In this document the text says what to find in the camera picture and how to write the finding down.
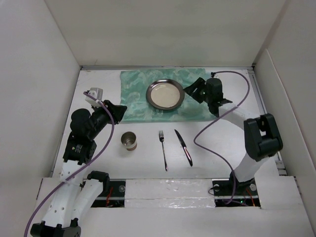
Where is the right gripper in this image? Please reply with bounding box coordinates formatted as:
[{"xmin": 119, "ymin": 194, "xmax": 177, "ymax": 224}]
[{"xmin": 183, "ymin": 78, "xmax": 212, "ymax": 104}]

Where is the silver fork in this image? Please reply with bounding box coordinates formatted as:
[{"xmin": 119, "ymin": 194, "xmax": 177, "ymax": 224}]
[{"xmin": 158, "ymin": 130, "xmax": 168, "ymax": 172}]

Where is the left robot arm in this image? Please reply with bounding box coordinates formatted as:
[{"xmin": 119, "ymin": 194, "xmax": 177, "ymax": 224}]
[{"xmin": 24, "ymin": 100, "xmax": 127, "ymax": 237}]

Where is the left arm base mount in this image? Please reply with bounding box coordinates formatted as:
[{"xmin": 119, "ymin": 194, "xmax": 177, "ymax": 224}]
[{"xmin": 91, "ymin": 179, "xmax": 126, "ymax": 208}]

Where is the silver table knife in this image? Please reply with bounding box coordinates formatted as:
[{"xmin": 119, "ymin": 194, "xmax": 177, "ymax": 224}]
[{"xmin": 174, "ymin": 129, "xmax": 193, "ymax": 167}]

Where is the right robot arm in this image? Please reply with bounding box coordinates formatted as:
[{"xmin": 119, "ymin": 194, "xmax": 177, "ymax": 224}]
[{"xmin": 184, "ymin": 78, "xmax": 283, "ymax": 195}]

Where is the metal cup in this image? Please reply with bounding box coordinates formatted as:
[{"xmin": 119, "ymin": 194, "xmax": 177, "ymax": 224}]
[{"xmin": 121, "ymin": 131, "xmax": 137, "ymax": 151}]

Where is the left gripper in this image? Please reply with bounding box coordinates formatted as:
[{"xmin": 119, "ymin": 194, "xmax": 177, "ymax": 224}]
[{"xmin": 87, "ymin": 100, "xmax": 126, "ymax": 140}]

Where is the metal plate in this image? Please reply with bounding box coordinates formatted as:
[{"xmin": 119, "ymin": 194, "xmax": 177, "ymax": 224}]
[{"xmin": 146, "ymin": 79, "xmax": 185, "ymax": 111}]

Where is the green patterned cloth placemat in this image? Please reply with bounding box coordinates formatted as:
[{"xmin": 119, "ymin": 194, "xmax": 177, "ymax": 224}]
[{"xmin": 120, "ymin": 68, "xmax": 215, "ymax": 122}]

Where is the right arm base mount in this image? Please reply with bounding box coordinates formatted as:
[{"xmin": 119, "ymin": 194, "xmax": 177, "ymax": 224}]
[{"xmin": 208, "ymin": 179, "xmax": 261, "ymax": 207}]

